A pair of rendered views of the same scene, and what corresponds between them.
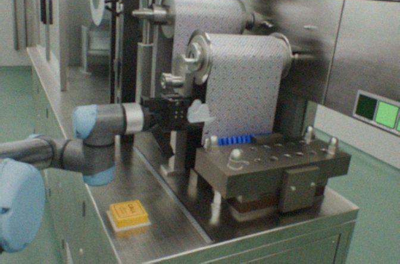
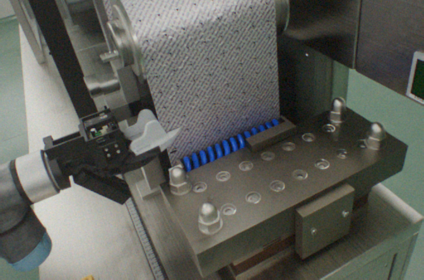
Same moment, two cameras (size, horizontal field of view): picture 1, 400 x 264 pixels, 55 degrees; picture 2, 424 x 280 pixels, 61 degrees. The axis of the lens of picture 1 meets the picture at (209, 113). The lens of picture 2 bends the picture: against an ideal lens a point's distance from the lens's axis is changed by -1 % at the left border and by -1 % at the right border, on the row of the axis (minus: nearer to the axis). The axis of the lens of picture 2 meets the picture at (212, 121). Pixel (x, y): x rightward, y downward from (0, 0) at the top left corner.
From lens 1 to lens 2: 51 cm
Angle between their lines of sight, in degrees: 20
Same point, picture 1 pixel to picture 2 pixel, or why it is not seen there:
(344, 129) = not seen: hidden behind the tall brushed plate
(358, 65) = (412, 4)
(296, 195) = (320, 234)
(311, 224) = (347, 268)
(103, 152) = (11, 238)
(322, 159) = (358, 169)
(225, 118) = (198, 123)
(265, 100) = (257, 77)
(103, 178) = (30, 263)
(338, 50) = not seen: outside the picture
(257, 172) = (247, 230)
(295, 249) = not seen: outside the picture
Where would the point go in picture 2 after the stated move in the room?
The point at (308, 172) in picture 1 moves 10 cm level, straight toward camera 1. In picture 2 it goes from (335, 202) to (327, 258)
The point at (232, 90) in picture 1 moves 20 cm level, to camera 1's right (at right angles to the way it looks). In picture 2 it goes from (195, 81) to (320, 70)
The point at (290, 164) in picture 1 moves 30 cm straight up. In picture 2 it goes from (305, 196) to (306, 2)
